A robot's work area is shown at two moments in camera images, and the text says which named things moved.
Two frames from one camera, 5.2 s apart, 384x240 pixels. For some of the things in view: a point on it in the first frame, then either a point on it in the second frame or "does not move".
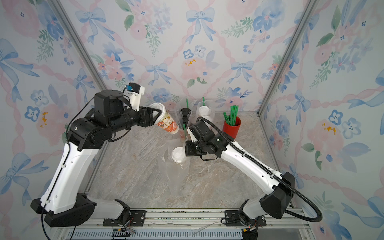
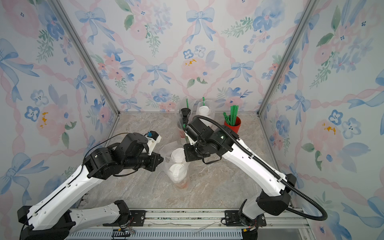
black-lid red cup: (185, 112) does not move
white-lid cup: (178, 154) does not move
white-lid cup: (165, 121) -> (178, 173)
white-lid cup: (206, 109) does not move
